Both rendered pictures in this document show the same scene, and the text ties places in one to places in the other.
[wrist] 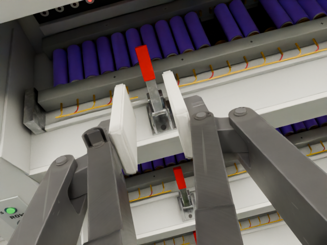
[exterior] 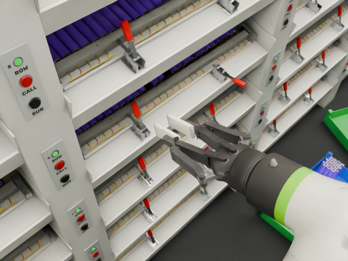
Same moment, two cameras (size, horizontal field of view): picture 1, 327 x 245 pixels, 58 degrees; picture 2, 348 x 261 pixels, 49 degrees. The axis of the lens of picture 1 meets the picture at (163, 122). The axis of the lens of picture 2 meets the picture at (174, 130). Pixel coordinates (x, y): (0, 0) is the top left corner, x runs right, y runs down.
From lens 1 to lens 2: 0.60 m
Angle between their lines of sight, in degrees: 33
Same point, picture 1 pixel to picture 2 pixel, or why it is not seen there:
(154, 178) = (121, 171)
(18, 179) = (87, 187)
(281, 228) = (185, 178)
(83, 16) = not seen: hidden behind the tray
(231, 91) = (165, 110)
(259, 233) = (174, 186)
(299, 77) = (189, 95)
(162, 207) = (131, 186)
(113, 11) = not seen: hidden behind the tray
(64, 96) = (89, 137)
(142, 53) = (135, 105)
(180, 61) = (139, 101)
